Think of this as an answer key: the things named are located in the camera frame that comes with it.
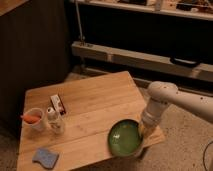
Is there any upper shelf board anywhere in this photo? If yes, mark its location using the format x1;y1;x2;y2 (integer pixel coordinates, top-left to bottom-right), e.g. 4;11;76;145
69;0;213;21

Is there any small red white box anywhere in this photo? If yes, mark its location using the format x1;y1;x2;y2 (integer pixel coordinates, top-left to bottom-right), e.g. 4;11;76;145
50;94;66;115

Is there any white mug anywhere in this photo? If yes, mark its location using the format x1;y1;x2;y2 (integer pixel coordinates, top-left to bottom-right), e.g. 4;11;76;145
21;108;46;131

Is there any black handle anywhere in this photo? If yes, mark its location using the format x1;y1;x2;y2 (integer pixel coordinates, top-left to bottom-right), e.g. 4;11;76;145
170;57;201;68

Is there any metal pole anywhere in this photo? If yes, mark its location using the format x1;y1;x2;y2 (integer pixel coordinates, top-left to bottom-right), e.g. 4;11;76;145
75;0;85;45

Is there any orange carrot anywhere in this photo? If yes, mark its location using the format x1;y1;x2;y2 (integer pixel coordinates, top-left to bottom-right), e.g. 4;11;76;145
21;115;40;124

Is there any white bottle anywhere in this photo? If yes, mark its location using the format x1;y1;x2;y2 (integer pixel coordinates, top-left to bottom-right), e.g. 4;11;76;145
47;107;65;134

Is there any green ceramic bowl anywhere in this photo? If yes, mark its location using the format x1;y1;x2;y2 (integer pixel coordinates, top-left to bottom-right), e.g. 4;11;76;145
107;119;143;157

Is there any wooden low table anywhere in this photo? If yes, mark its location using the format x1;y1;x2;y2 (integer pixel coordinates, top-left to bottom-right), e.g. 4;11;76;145
16;70;166;171

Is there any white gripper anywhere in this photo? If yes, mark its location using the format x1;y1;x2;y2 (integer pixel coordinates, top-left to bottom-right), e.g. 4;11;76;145
138;117;161;138

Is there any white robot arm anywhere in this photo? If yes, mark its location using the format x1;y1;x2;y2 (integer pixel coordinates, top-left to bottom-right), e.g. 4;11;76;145
138;81;213;136

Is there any blue sponge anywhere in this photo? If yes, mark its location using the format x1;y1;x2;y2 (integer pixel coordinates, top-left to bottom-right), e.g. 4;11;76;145
32;148;59;169

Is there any grey metal shelf rail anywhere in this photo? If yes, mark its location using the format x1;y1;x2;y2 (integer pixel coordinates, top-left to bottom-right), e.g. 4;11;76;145
71;41;213;82

